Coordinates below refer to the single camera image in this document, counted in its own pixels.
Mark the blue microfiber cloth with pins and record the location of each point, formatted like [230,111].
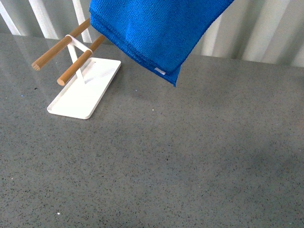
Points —
[157,34]

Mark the white rack with wooden bars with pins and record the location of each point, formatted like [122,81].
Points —
[85,81]

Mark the white pleated curtain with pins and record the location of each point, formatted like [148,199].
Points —
[268,31]

